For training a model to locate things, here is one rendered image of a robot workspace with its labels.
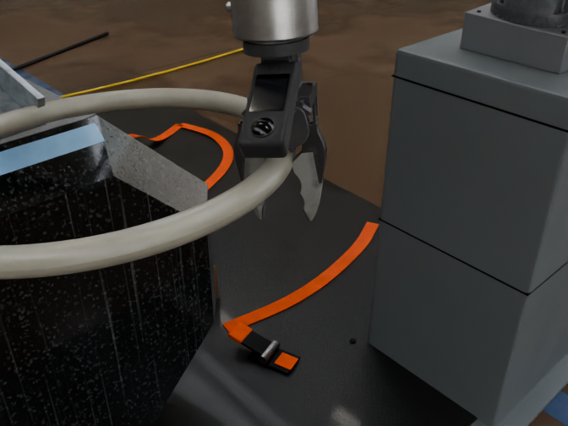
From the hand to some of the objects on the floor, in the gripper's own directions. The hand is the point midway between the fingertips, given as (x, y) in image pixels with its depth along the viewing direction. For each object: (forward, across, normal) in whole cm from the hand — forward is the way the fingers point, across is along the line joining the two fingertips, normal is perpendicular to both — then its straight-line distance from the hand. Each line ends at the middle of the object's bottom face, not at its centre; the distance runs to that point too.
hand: (284, 213), depth 73 cm
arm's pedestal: (+84, -33, -79) cm, 120 cm away
